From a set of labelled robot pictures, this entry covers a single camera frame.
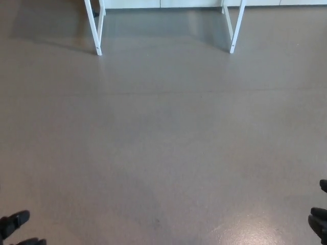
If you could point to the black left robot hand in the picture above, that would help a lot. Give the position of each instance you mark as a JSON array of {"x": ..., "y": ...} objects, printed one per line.
[{"x": 14, "y": 222}]

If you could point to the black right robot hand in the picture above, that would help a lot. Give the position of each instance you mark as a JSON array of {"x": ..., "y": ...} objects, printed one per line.
[{"x": 319, "y": 222}]

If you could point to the white table leg frame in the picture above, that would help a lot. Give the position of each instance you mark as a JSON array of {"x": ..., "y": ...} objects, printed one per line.
[
  {"x": 236, "y": 30},
  {"x": 99, "y": 38}
]

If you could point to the white cabinet door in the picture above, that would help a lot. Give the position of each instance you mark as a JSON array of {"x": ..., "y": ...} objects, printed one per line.
[
  {"x": 191, "y": 3},
  {"x": 132, "y": 3},
  {"x": 304, "y": 2}
]

